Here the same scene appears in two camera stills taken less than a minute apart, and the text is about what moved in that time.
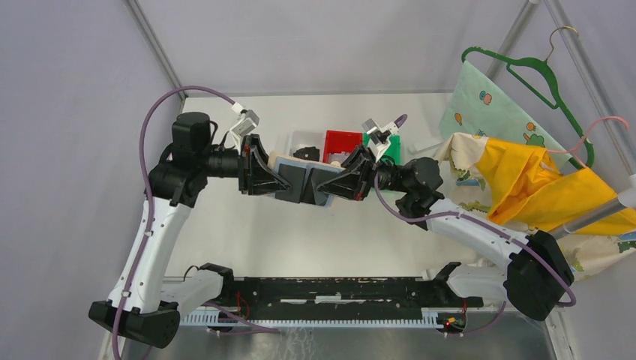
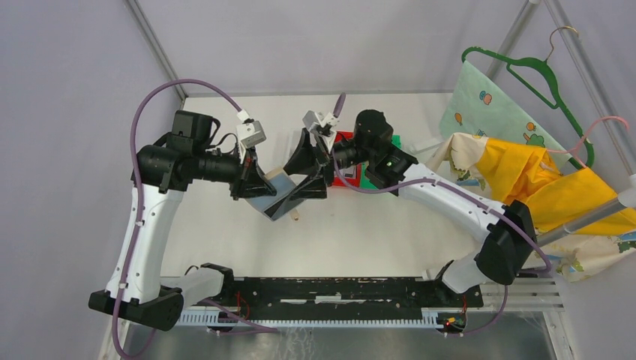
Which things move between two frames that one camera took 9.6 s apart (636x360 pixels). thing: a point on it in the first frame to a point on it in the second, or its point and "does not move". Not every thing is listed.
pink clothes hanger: [575, 150] does not move
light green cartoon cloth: [479, 104] does not move
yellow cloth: [526, 186] does not move
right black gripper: [356, 184] to [305, 157]
